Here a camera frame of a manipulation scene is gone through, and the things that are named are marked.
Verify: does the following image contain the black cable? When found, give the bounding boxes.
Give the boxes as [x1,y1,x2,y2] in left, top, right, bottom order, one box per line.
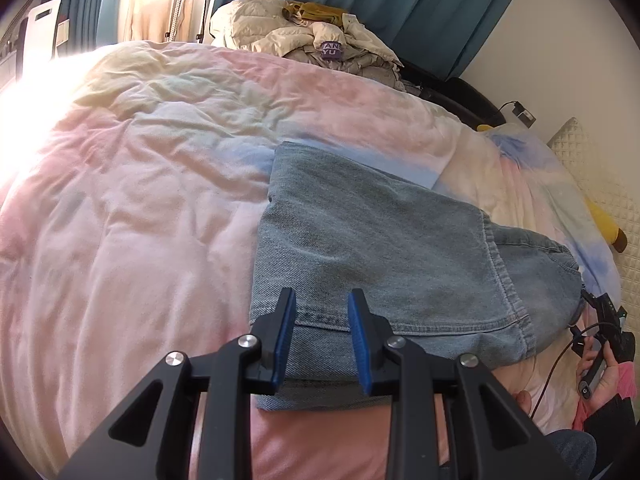
[529,320,622,421]

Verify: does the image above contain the white chair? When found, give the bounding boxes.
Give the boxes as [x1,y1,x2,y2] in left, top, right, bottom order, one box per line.
[16,0,62,79]

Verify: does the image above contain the metal clothes rack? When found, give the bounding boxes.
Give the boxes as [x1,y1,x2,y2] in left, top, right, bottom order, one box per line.
[127,0,224,44]

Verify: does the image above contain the tie-dye pillow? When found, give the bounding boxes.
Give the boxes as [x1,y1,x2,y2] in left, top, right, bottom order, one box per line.
[434,124,622,306]

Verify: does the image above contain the pile of beige clothes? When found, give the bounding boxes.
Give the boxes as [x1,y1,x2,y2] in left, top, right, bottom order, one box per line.
[208,0,405,91]

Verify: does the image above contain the blue denim jeans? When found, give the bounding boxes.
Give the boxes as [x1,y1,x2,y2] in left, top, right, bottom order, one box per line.
[250,142,582,411]

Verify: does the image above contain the person's right hand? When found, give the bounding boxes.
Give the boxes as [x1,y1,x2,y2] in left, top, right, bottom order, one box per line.
[576,337,634,415]

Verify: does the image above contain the pink tie-dye duvet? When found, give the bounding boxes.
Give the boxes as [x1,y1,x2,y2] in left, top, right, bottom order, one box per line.
[0,39,591,480]

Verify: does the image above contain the wall socket with plug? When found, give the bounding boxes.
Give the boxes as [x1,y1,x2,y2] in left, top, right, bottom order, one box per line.
[499,100,536,129]

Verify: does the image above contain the cream quilted headboard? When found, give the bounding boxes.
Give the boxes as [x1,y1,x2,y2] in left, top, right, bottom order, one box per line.
[548,117,639,335]

